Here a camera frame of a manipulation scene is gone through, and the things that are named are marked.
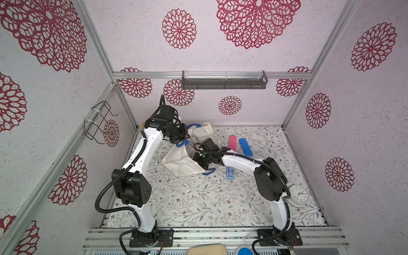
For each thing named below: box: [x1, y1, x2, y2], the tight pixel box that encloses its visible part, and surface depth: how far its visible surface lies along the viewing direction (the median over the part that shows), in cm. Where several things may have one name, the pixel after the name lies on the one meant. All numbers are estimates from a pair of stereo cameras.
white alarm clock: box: [285, 183, 310, 208], surface depth 85 cm
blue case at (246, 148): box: [239, 138, 254, 157], surface depth 111 cm
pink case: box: [227, 134, 238, 152], surface depth 115 cm
